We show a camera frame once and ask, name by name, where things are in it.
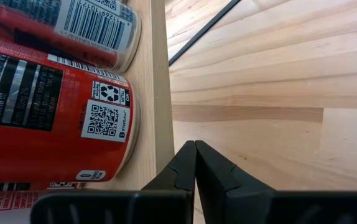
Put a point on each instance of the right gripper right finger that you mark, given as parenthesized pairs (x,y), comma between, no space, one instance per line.
(222,186)

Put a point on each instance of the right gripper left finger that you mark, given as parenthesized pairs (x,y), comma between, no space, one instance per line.
(181,177)

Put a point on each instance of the red can black Coca-Cola script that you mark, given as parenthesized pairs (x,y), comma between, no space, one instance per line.
(57,130)

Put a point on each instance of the blue silver energy drink can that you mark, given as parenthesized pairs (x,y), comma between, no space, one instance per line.
(97,28)

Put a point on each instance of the silver Diet Coke can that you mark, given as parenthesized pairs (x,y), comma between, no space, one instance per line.
(7,202)

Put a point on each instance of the wooden shelf with black legs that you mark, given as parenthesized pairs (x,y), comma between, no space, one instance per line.
(147,93)

